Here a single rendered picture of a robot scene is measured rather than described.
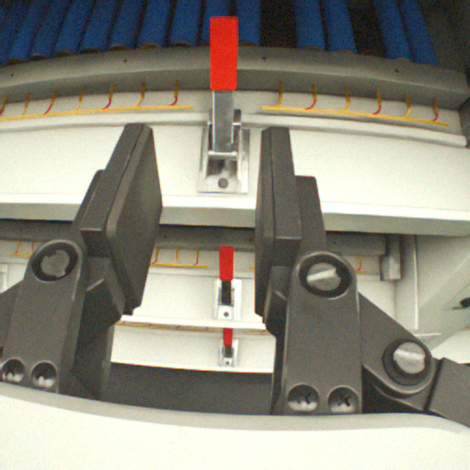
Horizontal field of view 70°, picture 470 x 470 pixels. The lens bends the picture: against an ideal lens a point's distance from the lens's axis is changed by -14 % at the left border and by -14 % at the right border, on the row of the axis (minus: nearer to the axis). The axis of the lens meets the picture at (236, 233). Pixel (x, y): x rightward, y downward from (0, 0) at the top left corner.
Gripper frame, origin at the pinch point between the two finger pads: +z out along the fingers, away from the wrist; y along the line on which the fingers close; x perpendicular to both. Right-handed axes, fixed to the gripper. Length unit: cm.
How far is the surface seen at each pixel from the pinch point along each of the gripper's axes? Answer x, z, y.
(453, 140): -4.9, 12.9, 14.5
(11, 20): 0.6, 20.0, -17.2
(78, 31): -0.7, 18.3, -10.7
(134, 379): -61, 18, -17
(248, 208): -8.1, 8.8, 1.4
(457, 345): -45, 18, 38
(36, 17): 0.5, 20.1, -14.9
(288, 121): -4.9, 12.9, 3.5
